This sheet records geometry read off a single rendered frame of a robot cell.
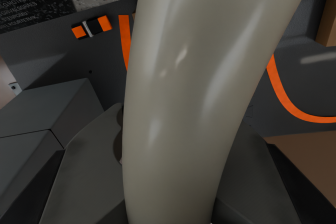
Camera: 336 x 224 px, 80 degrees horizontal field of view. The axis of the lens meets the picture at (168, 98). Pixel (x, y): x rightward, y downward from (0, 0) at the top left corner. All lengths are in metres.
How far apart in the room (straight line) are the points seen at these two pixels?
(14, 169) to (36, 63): 0.63
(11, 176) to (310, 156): 1.70
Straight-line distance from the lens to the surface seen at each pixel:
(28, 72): 1.30
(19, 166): 0.77
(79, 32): 1.07
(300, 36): 1.18
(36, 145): 0.81
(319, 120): 1.54
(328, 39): 1.15
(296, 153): 1.72
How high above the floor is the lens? 0.98
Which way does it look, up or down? 57 degrees down
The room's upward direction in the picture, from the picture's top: 180 degrees counter-clockwise
